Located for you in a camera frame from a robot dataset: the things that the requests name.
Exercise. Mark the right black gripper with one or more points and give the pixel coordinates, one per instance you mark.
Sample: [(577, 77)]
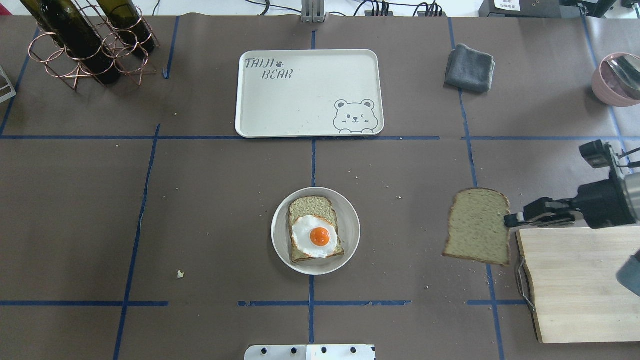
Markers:
[(604, 202)]

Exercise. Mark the white round plate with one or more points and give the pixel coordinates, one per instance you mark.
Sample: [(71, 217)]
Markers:
[(349, 227)]

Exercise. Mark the white wire dish rack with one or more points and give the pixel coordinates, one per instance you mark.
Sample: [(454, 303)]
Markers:
[(7, 89)]

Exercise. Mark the dark wine bottle left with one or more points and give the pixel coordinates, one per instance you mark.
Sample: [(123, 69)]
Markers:
[(64, 19)]

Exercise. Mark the silver metal scoop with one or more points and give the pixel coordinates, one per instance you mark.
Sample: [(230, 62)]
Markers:
[(626, 69)]

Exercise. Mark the wooden cutting board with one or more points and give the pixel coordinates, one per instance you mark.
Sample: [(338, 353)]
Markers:
[(579, 303)]

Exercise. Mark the copper wire bottle rack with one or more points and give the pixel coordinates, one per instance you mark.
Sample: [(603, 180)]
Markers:
[(52, 55)]

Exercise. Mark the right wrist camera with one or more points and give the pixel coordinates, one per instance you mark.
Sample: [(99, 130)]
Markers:
[(599, 155)]

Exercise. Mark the white bear tray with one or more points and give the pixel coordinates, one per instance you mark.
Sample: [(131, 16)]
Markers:
[(309, 93)]

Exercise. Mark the dark wine bottle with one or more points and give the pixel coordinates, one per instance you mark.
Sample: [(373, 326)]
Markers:
[(132, 29), (64, 19)]

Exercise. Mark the fried egg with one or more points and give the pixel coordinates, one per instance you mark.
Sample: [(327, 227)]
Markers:
[(314, 237)]

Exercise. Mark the dark wine bottle right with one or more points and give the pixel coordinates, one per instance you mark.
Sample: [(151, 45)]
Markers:
[(132, 29)]

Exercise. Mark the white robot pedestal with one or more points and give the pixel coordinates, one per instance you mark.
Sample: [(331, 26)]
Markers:
[(311, 352)]

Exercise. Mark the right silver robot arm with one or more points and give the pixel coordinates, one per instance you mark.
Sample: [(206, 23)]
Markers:
[(576, 242)]

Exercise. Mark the bread slice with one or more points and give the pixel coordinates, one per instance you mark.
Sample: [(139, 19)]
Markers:
[(313, 205), (476, 227)]

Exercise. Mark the grey folded cloth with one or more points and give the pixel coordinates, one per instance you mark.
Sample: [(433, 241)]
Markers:
[(470, 69)]

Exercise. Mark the aluminium frame post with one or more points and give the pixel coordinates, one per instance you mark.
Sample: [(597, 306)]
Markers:
[(313, 11)]

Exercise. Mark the black computer box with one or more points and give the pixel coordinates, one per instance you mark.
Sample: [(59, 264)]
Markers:
[(546, 9)]

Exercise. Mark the pink bowl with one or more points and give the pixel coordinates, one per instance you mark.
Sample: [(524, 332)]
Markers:
[(607, 85)]

